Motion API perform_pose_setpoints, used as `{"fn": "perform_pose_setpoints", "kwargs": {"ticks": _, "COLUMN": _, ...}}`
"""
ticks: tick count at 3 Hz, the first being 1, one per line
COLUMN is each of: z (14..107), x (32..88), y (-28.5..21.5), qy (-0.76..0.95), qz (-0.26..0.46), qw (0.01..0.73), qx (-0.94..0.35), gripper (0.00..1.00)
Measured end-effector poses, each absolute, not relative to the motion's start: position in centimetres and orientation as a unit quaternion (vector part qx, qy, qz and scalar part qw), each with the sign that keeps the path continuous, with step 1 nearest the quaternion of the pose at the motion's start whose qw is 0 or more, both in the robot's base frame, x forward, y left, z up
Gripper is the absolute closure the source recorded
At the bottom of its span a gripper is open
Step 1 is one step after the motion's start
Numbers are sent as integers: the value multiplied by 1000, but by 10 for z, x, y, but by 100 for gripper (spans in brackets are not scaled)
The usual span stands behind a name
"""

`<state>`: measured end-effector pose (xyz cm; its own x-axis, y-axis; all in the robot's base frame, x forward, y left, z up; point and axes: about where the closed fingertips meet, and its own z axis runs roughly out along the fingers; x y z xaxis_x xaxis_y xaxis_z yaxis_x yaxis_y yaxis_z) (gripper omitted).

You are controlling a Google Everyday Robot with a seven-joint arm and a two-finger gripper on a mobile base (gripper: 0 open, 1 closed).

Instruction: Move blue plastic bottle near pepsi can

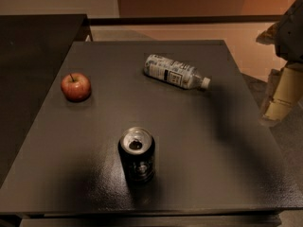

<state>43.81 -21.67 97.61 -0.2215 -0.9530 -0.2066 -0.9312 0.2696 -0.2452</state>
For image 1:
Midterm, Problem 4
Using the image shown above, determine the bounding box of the red apple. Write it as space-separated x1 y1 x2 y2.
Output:
61 73 92 102

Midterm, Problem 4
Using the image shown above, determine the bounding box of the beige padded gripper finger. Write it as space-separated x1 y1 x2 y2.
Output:
259 62 303 127

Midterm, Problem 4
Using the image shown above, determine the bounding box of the blue labelled plastic bottle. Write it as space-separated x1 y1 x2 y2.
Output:
144 54 211 90

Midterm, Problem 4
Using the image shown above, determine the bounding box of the black pepsi can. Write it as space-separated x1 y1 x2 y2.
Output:
118 127 155 183

